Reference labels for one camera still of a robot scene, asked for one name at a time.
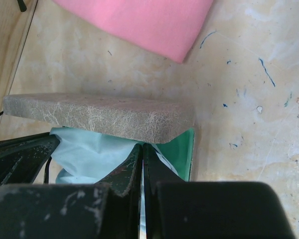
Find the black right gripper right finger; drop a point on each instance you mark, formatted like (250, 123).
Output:
(176, 209)

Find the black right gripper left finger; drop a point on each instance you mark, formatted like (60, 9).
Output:
(109, 209)

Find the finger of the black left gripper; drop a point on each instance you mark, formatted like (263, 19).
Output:
(20, 159)

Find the large light blue cloth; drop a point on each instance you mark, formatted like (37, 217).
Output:
(87, 157)

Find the grey glasses case green lining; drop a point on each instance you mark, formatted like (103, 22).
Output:
(157, 122)

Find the tortoiseshell sunglasses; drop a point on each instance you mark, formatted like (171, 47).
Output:
(22, 5)

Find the wooden clothes rack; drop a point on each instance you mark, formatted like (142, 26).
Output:
(14, 26)

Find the pink folded shirt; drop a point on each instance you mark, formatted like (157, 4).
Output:
(166, 27)

